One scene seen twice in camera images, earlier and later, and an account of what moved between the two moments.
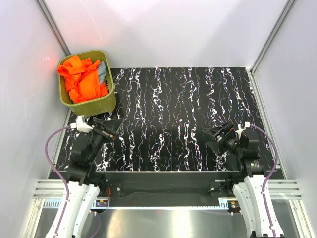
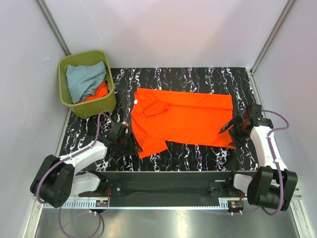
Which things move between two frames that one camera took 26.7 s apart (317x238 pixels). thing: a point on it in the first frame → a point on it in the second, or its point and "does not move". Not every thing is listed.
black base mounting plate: x=166 y=189 does not move
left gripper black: x=115 y=123 → x=133 y=147
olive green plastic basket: x=102 y=104 does not move
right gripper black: x=215 y=146 → x=238 y=141
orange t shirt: x=82 y=80 → x=159 y=117
